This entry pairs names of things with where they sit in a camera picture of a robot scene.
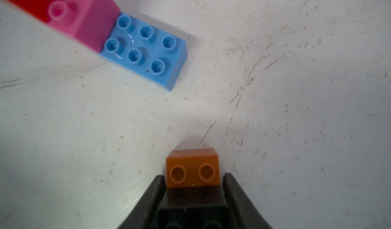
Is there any orange square lego brick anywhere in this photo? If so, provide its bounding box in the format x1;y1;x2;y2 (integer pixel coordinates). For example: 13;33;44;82
166;148;222;189

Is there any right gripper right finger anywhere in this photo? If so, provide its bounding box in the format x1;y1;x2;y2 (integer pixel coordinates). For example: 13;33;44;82
223;173;272;229

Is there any pink square lego brick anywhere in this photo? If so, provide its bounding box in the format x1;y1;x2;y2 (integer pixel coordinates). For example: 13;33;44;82
48;0;121;53

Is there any blue long lego brick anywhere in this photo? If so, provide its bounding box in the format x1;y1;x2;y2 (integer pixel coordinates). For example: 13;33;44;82
99;13;187;91

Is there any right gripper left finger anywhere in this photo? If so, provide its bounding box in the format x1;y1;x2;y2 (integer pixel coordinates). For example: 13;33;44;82
118;175;166;229

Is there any black square lego brick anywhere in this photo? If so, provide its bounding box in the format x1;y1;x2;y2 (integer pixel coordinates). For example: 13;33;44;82
157;186;229;229

